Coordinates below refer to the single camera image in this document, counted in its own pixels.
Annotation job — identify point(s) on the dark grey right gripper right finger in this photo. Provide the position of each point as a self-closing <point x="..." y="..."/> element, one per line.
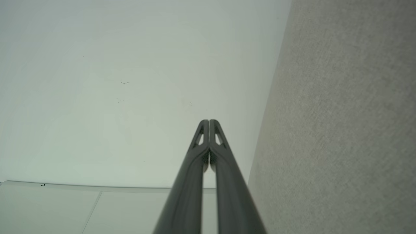
<point x="232" y="195"/>

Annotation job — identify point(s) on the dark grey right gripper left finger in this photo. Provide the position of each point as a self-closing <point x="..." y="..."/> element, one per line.
<point x="187" y="195"/>

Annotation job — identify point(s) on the white wall baseboard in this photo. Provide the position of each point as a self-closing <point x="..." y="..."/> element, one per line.
<point x="97" y="189"/>

